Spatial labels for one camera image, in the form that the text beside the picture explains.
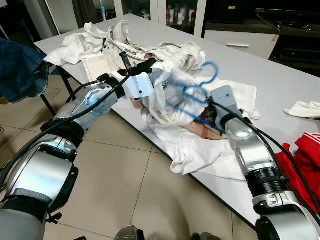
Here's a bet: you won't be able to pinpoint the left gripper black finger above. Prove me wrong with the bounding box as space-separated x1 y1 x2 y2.
131 58 157 75

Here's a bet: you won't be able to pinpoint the blue plastic hanger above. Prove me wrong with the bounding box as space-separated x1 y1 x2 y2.
165 61 226 133

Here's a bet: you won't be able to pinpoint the white printed t-shirt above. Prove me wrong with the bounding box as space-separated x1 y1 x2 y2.
131 62 261 182

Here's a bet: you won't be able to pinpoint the white glass door cabinet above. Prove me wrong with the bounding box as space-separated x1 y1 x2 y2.
112 0 208 38

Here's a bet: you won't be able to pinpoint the white crumpled jacket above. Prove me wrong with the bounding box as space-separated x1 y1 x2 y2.
44 21 108 67

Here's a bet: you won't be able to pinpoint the black table leg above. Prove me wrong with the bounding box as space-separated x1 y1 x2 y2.
40 65 77 117

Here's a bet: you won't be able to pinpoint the white drawer unit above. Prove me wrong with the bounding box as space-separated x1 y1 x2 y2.
204 30 280 60

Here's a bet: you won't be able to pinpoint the small white cloth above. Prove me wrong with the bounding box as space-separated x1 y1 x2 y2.
284 101 320 120

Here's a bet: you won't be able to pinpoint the black TV stand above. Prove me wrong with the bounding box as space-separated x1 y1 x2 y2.
206 0 320 76

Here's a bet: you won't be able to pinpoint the red shorts white stripes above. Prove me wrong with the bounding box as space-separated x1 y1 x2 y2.
275 132 320 216

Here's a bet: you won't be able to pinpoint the grey robot right foot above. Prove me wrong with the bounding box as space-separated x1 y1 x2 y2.
192 231 221 240

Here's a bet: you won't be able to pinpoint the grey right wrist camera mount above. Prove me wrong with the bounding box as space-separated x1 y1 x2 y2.
211 85 238 121

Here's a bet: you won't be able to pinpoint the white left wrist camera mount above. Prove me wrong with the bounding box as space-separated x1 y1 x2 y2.
122 72 154 99

